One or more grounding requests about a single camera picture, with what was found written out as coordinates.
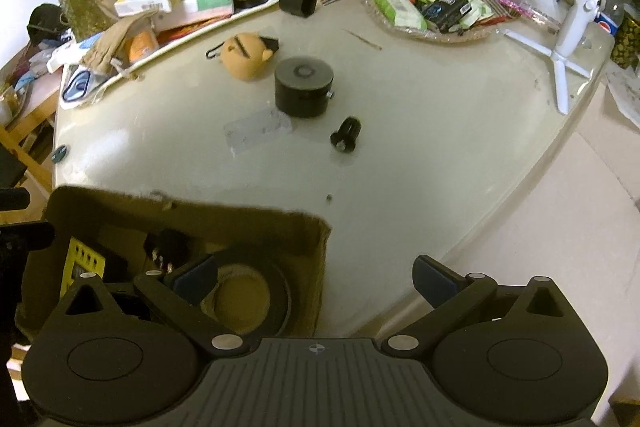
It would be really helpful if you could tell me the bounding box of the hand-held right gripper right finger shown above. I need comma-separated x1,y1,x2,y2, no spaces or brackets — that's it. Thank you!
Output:
382,254,583,360

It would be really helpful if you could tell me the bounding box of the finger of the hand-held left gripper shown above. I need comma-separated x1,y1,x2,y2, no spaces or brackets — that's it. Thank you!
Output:
0,222,55,253
0,188,31,210

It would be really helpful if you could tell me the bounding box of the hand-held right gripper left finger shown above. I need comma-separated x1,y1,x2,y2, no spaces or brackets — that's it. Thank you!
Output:
47,253,251,360

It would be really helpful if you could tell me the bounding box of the black adapter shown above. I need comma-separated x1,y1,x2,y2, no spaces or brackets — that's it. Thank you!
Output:
145,229,191,273

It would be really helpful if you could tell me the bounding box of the yellow black tester device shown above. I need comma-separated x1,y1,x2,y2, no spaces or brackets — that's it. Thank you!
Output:
60,236,107,300

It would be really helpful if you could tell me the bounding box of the brown cardboard box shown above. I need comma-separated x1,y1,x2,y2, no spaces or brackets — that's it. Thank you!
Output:
22,186,332,338

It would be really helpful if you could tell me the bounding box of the small black knob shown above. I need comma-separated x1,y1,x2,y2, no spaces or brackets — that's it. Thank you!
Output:
330,116,361,152

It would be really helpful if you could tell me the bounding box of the black cylinder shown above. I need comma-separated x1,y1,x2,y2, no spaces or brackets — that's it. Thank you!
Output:
274,57,335,118

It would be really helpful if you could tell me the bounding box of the round tan pouch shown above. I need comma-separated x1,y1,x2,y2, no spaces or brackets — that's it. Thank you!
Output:
206,33,280,81

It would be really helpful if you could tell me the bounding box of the small black cup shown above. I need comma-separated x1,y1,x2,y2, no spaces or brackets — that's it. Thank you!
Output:
279,0,317,18

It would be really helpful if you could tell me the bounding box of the wooden shelf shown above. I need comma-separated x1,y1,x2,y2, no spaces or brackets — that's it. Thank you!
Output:
0,77,58,188

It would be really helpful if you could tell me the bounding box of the blue white shell packet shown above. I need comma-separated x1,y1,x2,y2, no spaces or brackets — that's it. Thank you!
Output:
62,69,96,102

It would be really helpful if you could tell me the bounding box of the white blue tube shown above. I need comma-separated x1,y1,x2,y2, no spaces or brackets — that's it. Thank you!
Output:
47,32,108,72

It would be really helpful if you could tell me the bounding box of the clear plastic bag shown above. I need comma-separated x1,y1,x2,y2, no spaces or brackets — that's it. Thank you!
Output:
224,109,295,152

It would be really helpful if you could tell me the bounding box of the black cap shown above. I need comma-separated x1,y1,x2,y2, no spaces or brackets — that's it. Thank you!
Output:
27,3,68,42

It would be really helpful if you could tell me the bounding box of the orange packet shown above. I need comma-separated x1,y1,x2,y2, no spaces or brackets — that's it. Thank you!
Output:
127,31,160,64

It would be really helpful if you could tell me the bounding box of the white tray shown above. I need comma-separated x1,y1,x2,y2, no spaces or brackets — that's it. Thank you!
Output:
59,0,286,110

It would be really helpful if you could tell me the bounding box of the thin wooden stick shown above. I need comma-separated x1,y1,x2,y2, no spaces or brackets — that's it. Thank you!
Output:
348,29,382,50

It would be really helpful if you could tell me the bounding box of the round clear plate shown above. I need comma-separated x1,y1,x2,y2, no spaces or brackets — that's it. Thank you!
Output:
361,0,506,44

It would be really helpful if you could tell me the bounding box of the black packet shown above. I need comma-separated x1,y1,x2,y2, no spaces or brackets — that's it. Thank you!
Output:
419,0,473,32

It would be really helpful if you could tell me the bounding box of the green wipes packet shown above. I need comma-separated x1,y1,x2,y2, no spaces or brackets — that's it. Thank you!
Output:
370,0,428,32

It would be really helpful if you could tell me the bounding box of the white green packet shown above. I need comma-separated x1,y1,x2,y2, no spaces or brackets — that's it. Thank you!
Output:
415,0,493,28

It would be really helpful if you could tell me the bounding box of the white gimbal tripod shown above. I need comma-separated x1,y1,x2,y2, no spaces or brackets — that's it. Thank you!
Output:
505,0,628,115

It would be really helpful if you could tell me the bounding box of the yellow black patterned can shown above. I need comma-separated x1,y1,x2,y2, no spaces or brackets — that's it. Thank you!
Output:
612,14,640,70

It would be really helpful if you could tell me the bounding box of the blue label soda bottle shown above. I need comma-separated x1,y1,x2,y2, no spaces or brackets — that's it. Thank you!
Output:
597,0,626,38

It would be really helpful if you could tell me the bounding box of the tan drawstring pouch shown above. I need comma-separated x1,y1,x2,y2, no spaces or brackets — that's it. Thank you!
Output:
82,13,158,80

